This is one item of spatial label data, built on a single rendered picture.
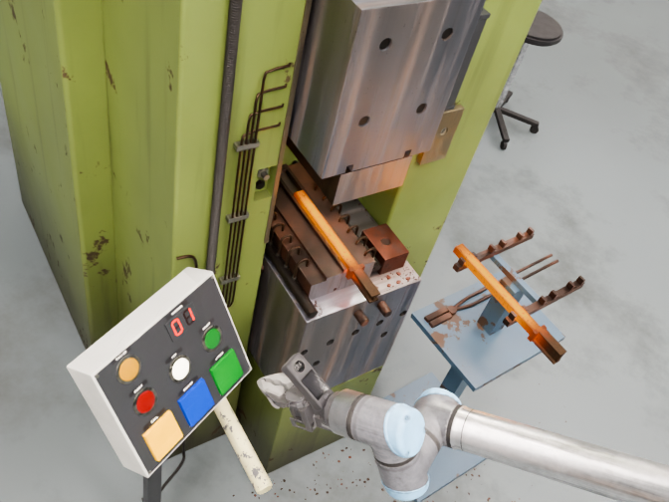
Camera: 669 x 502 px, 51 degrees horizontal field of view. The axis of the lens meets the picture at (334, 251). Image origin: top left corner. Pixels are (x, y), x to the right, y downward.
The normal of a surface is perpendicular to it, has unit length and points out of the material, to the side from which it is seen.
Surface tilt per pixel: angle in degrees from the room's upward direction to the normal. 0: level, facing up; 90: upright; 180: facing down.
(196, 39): 90
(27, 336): 0
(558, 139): 0
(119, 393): 60
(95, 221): 90
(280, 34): 90
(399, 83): 90
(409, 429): 55
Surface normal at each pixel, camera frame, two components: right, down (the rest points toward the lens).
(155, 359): 0.80, 0.11
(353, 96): 0.50, 0.70
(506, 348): 0.19, -0.66
